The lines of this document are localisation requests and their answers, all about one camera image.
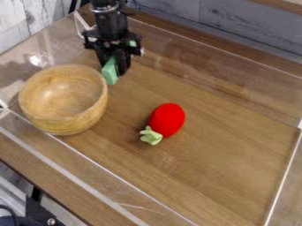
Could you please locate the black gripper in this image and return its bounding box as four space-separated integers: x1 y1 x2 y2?
82 29 143 76

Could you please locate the green rectangular block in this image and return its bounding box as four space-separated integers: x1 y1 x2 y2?
102 57 118 85

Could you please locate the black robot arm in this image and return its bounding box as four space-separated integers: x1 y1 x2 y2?
82 0 143 77

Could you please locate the brown wooden bowl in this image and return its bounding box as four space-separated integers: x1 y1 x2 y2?
19 64 108 136

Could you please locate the red plush strawberry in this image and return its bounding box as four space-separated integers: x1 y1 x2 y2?
139 102 186 146

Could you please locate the black table clamp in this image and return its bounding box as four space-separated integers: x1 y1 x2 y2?
26 197 66 226

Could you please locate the clear acrylic corner bracket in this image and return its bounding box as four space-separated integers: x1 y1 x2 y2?
74 11 96 38

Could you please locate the clear acrylic tray wall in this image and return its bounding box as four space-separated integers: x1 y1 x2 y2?
0 16 302 226

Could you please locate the black cable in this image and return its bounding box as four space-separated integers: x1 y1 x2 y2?
0 204 22 226

